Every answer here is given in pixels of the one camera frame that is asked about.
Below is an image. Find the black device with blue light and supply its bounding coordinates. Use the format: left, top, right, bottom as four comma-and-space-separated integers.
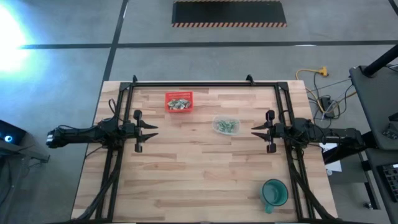
0, 119, 27, 147

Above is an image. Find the green translucent cup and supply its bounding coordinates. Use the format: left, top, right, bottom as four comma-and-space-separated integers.
259, 179, 289, 215

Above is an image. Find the clear plastic container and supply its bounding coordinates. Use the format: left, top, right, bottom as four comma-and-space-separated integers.
211, 114, 241, 136

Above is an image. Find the black hazard-striped floor mat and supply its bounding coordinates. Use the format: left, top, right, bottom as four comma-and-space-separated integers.
171, 0, 288, 28

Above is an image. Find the black keyboard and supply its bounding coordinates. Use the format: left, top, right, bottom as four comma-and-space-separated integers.
381, 163, 398, 203

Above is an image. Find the dark grey keyboard desk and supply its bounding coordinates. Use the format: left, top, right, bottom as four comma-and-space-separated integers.
365, 147, 398, 224

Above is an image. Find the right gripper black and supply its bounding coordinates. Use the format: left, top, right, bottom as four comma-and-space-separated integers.
251, 110, 284, 154

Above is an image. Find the black desk leg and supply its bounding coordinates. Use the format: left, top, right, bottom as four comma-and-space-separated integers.
322, 133, 379, 165

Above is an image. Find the black metal rig frame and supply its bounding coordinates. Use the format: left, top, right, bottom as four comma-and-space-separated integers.
74, 74, 338, 224

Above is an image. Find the black object on desk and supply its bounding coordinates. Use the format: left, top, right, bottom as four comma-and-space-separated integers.
381, 123, 398, 140

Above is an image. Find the white paper sheet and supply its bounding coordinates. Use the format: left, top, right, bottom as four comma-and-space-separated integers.
318, 141, 343, 174

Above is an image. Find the grey side stand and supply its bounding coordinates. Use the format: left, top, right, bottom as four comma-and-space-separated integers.
0, 138, 50, 194

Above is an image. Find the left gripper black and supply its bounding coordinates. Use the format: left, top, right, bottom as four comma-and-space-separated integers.
126, 110, 160, 154

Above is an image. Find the orange-red plastic basket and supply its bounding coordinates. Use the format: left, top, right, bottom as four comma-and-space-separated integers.
164, 90, 194, 113

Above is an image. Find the black power strip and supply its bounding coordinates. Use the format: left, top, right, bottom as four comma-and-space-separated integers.
320, 95, 336, 119

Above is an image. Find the black pole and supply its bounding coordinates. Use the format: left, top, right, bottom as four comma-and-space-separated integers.
362, 43, 398, 78

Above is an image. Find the thin floor cable tangle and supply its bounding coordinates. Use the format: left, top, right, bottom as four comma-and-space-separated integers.
306, 73, 358, 123

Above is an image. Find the yellow extension cord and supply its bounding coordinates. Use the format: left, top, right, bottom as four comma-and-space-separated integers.
295, 65, 330, 108

